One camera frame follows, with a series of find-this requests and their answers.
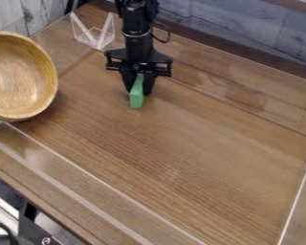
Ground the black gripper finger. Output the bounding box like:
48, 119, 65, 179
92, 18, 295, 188
143, 73, 156, 96
121, 71, 139, 92

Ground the clear acrylic corner bracket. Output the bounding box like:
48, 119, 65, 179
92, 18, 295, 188
71, 12, 116, 51

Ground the green rectangular stick block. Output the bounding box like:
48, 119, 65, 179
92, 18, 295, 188
129, 74, 144, 109

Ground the black metal table bracket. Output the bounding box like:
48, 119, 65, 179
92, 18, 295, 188
17, 203, 64, 245

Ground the wooden bowl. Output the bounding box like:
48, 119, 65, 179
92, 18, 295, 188
0, 32, 59, 122

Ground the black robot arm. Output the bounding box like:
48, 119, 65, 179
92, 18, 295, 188
105, 0, 173, 96

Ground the clear acrylic tray wall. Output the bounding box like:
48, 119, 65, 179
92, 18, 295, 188
0, 18, 306, 245

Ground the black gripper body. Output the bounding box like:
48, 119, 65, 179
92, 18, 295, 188
105, 32, 173, 77

